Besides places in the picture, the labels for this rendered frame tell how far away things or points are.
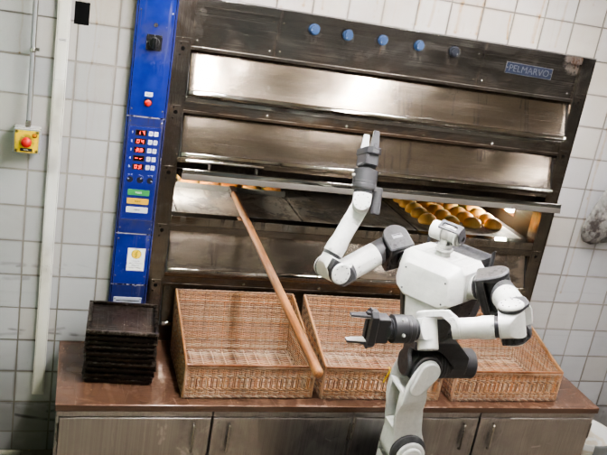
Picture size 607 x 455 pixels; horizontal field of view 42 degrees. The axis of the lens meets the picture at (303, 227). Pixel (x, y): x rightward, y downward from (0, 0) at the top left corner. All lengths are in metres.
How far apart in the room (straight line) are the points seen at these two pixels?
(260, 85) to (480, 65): 1.01
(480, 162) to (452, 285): 1.20
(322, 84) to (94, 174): 1.03
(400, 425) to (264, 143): 1.31
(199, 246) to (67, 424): 0.93
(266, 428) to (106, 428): 0.64
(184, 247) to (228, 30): 0.96
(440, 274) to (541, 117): 1.38
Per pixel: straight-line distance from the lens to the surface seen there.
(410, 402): 2.94
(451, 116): 3.63
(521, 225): 4.16
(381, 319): 2.37
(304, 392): 3.34
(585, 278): 4.31
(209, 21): 3.28
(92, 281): 3.51
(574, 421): 3.94
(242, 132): 3.38
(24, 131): 3.24
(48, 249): 3.44
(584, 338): 4.48
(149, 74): 3.24
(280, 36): 3.34
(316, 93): 3.40
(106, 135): 3.31
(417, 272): 2.75
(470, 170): 3.75
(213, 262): 3.51
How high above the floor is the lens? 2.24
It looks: 18 degrees down
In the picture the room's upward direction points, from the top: 10 degrees clockwise
